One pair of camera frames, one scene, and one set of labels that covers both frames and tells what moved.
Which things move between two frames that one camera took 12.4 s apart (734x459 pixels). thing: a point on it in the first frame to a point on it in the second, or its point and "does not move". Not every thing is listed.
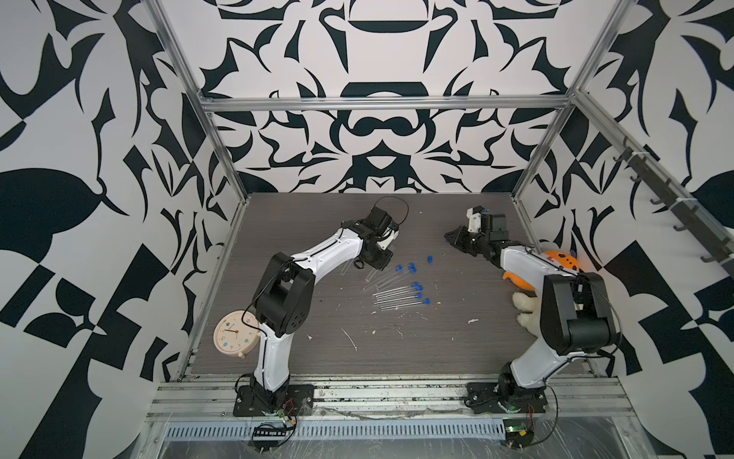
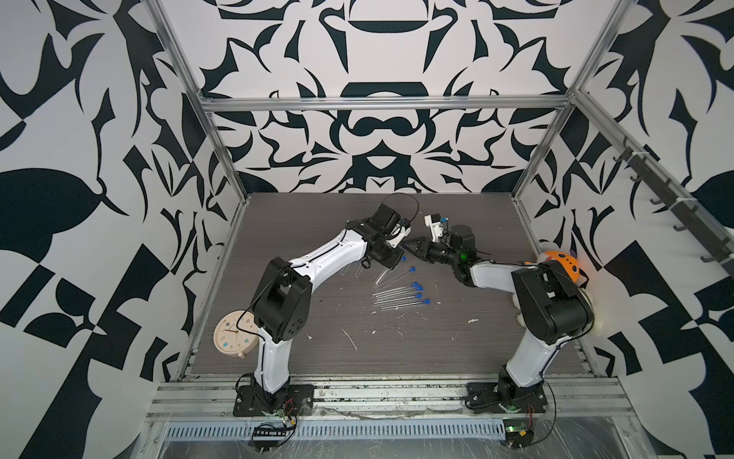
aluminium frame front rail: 347,400 does not move
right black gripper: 461,232 to 424,251
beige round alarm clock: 235,338 does not move
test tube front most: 425,301 does not move
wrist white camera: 474,220 to 433,221
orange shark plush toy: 561,258 does not move
